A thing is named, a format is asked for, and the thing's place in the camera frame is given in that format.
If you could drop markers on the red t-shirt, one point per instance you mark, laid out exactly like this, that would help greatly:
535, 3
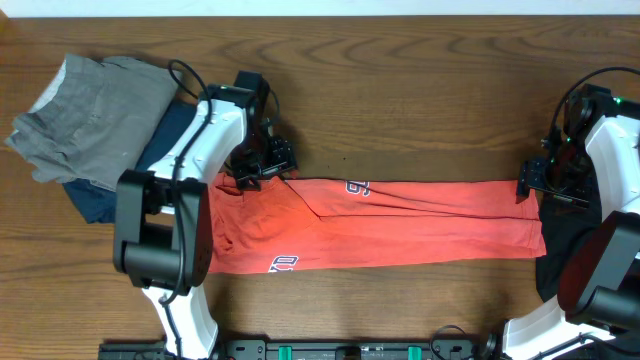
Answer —
311, 224

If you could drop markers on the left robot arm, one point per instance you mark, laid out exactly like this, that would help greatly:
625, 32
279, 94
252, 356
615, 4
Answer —
163, 230

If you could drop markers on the black garment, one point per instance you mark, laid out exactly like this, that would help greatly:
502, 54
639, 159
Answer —
565, 229

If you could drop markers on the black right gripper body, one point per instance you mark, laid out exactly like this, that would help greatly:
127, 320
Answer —
556, 179

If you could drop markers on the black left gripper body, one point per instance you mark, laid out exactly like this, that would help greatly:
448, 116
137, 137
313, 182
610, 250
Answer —
266, 160

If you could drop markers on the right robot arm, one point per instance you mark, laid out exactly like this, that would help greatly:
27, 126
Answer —
595, 313

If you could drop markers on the grey folded garment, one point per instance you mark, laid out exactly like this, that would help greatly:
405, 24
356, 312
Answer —
94, 119

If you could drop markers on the navy folded garment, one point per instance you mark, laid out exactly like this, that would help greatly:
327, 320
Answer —
98, 205

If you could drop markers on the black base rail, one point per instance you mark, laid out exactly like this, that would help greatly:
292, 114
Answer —
448, 343

